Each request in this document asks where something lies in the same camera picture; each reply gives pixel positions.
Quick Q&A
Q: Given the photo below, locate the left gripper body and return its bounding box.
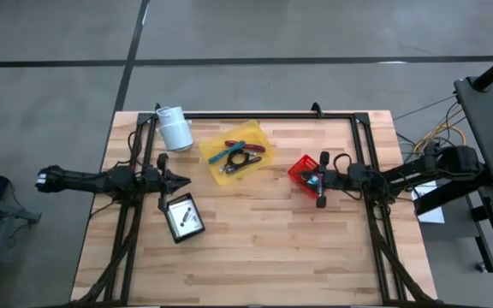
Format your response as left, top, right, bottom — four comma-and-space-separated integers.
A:
142, 152, 173, 214

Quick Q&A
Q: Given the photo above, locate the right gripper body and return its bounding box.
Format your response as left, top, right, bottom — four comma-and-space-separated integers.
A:
316, 151, 375, 210

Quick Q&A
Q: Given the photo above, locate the teal marker pen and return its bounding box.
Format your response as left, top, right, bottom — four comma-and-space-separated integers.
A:
207, 139, 247, 165

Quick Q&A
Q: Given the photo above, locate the translucent yellow plastic bin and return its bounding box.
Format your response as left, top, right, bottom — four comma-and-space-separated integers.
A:
198, 119, 275, 187

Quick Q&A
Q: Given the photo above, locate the red plastic mesh basket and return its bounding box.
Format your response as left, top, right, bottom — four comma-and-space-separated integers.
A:
287, 154, 323, 200

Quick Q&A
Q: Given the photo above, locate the black rectangular tray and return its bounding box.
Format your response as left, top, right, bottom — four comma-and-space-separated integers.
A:
163, 192, 207, 245

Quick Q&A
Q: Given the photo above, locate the white cylindrical container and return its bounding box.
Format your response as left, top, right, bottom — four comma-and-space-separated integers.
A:
155, 105, 195, 152

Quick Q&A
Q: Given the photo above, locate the white paper sheet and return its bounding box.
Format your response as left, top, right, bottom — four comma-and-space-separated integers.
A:
411, 179, 446, 225

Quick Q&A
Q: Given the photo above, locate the black side desk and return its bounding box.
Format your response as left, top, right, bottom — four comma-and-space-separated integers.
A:
454, 75, 493, 189

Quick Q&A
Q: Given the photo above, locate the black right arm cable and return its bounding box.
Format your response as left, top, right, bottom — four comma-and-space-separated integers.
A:
332, 152, 387, 203

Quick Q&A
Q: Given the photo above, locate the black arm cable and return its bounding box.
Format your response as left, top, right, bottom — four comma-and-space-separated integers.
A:
116, 130, 145, 172
332, 152, 387, 203

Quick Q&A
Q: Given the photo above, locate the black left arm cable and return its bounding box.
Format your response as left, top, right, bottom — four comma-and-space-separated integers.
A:
116, 130, 145, 172

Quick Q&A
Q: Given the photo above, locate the yellow cable bundle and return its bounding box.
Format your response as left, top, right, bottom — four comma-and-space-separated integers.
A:
413, 109, 468, 155

